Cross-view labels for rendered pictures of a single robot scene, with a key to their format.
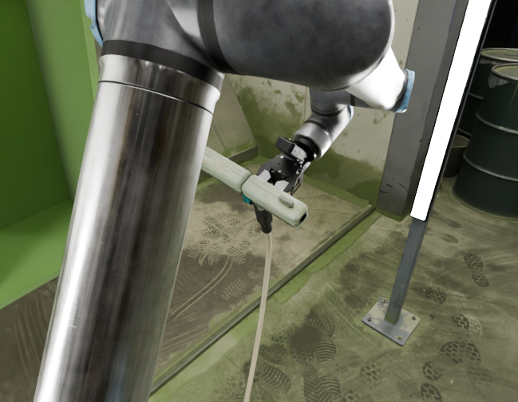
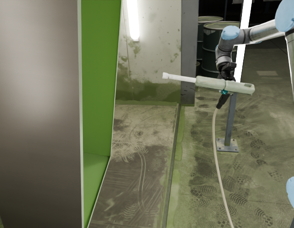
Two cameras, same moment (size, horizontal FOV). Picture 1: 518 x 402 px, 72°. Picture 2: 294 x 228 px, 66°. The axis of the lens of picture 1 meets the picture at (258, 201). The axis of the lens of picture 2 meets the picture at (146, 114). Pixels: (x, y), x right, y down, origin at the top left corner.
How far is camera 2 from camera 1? 0.95 m
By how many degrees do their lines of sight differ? 26
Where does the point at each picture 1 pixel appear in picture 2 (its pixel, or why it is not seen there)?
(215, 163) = (209, 80)
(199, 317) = (153, 184)
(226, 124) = not seen: hidden behind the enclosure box
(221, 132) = not seen: hidden behind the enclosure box
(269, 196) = (239, 85)
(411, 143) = (191, 67)
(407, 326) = (234, 144)
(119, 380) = not seen: outside the picture
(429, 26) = (189, 11)
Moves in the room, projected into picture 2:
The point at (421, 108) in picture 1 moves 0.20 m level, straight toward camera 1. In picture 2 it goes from (193, 49) to (199, 54)
